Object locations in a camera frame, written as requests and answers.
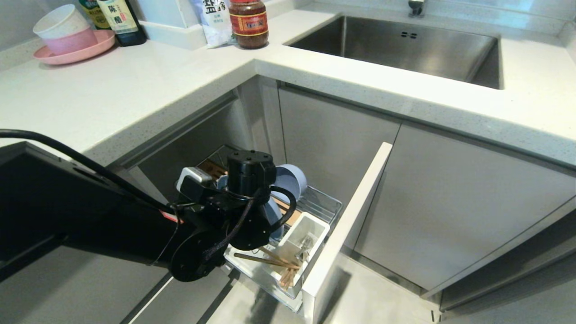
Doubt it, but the blue bowl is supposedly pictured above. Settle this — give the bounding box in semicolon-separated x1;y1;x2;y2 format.
270;164;308;203

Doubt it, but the grey cabinet door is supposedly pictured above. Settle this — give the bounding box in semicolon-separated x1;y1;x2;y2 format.
353;124;576;292
439;211;576;312
278;85;401;252

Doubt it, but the blue plate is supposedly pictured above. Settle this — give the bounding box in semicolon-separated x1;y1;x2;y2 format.
265;196;285;242

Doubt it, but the white utensil holder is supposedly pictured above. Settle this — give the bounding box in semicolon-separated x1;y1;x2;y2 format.
224;212;331;300

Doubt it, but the metal spoon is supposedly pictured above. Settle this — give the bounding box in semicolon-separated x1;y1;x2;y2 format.
296;234;316;262

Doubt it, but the white drawer front panel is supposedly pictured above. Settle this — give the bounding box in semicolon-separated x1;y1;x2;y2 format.
301;142;393;324

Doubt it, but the wooden chopstick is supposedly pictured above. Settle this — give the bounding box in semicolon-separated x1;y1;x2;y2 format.
258;246;301;267
234;252;300;270

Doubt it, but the red lid sauce jar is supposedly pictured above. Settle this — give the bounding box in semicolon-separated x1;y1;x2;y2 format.
228;0;270;50

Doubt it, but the white salt bag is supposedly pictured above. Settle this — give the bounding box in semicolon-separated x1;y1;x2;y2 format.
191;0;235;49

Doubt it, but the stainless steel sink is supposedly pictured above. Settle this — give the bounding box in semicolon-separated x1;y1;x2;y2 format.
284;15;503;90

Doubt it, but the white box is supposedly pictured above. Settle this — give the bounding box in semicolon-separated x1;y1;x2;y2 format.
135;0;207;51

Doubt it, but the dark vinegar bottle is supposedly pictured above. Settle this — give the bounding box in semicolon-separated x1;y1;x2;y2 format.
96;0;148;47

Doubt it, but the pink plate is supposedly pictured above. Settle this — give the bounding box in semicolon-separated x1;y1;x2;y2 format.
33;30;116;66

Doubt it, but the yellow label bottle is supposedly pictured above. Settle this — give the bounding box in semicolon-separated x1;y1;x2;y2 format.
79;0;112;30

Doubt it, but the pink bowl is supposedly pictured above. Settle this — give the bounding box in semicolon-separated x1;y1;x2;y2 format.
43;26;99;56

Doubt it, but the grey drawer front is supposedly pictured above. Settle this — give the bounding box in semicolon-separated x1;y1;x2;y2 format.
0;245;234;324

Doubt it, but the black cable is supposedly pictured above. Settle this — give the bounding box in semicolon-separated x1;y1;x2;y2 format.
269;185;298;233
0;129;175;213

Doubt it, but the wire pull-out dish rack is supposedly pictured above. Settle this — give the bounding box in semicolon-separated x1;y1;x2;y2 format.
175;144;343;312

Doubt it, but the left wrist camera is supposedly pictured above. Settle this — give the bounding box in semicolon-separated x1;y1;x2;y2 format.
176;166;225;203

